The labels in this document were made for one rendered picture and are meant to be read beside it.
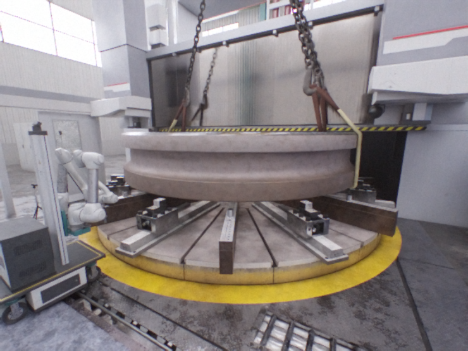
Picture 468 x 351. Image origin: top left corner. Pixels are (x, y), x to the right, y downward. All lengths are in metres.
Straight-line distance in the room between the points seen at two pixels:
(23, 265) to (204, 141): 2.19
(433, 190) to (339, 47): 3.43
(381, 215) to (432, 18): 2.64
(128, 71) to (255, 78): 3.23
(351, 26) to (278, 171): 3.68
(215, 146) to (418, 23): 3.11
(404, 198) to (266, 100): 3.72
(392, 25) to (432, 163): 2.75
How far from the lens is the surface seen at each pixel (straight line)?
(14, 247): 2.87
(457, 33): 4.21
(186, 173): 3.15
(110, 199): 2.99
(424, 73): 3.62
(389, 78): 3.57
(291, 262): 2.78
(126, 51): 6.73
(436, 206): 5.85
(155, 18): 8.39
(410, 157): 5.56
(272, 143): 2.84
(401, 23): 4.19
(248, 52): 6.24
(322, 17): 5.78
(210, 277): 2.83
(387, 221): 3.82
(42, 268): 3.01
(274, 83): 5.78
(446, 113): 4.64
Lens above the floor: 1.76
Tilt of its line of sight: 11 degrees down
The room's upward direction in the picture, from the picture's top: straight up
